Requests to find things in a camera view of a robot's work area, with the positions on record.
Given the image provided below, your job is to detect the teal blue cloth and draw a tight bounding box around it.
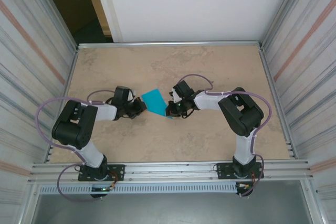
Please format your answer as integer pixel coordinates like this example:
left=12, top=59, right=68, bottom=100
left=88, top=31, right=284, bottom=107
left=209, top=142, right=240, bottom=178
left=141, top=88, right=175, bottom=120

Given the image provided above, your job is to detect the small circuit board green light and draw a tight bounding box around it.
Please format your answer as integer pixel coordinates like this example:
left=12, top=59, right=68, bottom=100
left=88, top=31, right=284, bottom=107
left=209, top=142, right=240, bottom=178
left=90, top=186, right=115, bottom=193

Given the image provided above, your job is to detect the translucent corrugated side panel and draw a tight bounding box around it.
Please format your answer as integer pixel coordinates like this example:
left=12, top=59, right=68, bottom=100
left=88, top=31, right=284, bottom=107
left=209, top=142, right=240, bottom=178
left=0, top=0, right=77, bottom=224
left=262, top=0, right=336, bottom=224

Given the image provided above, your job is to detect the wide aluminium mounting rail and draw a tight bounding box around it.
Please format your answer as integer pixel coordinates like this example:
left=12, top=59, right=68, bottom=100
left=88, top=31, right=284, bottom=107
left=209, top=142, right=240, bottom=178
left=27, top=158, right=315, bottom=184

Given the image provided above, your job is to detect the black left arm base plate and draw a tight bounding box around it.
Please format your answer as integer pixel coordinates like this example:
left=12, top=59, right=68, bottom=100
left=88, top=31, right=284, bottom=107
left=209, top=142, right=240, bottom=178
left=78, top=164, right=125, bottom=182

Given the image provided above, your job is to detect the thin aluminium table edge rail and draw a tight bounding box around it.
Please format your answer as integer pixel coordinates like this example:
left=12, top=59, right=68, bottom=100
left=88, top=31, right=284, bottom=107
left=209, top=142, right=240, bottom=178
left=77, top=40, right=264, bottom=50

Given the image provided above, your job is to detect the aluminium side rail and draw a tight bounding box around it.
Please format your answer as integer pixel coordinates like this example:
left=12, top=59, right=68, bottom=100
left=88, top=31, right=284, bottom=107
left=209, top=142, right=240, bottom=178
left=43, top=46, right=80, bottom=163
left=258, top=45, right=299, bottom=159

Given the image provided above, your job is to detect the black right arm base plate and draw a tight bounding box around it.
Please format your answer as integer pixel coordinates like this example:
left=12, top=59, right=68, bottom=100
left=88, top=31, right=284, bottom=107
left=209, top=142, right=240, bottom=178
left=217, top=162, right=263, bottom=180

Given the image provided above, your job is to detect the grey slotted cable duct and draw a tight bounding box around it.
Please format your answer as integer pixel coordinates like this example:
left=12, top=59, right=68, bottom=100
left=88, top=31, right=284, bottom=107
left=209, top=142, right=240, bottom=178
left=38, top=183, right=238, bottom=195

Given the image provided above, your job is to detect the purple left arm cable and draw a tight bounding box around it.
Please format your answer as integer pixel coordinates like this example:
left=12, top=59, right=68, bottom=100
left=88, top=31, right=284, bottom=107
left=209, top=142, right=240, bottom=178
left=36, top=89, right=119, bottom=202

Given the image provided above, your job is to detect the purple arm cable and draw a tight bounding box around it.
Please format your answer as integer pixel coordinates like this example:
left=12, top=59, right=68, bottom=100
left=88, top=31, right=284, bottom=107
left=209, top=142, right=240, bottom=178
left=175, top=73, right=272, bottom=198
left=36, top=89, right=119, bottom=202

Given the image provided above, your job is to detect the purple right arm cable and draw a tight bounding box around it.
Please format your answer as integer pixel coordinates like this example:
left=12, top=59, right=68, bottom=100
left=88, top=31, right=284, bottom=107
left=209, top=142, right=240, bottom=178
left=175, top=73, right=272, bottom=198

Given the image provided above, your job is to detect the tan wooden door frame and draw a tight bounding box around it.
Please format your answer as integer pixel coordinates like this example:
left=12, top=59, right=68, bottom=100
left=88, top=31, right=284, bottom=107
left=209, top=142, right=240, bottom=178
left=80, top=0, right=114, bottom=36

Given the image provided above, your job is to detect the aluminium upright post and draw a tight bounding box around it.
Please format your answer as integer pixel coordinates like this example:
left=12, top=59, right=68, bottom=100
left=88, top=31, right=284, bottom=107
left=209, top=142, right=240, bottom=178
left=14, top=0, right=79, bottom=50
left=261, top=0, right=316, bottom=48

